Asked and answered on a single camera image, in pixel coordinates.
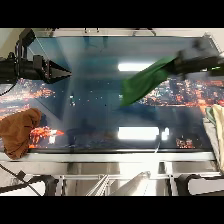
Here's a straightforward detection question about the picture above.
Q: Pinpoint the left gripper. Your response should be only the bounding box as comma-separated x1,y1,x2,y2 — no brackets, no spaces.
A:
32,54,52,84

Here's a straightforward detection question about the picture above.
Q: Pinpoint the green T-shirt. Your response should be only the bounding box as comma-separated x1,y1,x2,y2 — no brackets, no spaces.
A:
118,55,180,109

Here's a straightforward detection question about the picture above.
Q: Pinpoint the brown garment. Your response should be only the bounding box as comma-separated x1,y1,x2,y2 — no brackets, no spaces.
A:
0,107,43,161

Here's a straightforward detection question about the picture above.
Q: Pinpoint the grey garment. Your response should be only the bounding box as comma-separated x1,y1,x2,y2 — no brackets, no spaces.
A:
202,116,222,168

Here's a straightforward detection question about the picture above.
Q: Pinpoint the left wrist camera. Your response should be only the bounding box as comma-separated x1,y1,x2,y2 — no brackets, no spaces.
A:
16,28,37,62

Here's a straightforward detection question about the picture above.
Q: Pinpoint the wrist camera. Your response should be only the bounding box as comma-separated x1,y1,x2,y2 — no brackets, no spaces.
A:
192,37,215,54
16,28,37,62

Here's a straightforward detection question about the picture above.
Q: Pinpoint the silver frame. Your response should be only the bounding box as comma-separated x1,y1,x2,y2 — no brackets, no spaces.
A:
0,28,224,197

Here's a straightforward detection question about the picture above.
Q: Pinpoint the black cable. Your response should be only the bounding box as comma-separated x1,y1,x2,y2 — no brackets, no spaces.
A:
0,162,46,197

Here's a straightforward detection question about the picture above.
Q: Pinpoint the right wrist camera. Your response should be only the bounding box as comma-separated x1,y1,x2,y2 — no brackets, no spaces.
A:
192,37,215,54

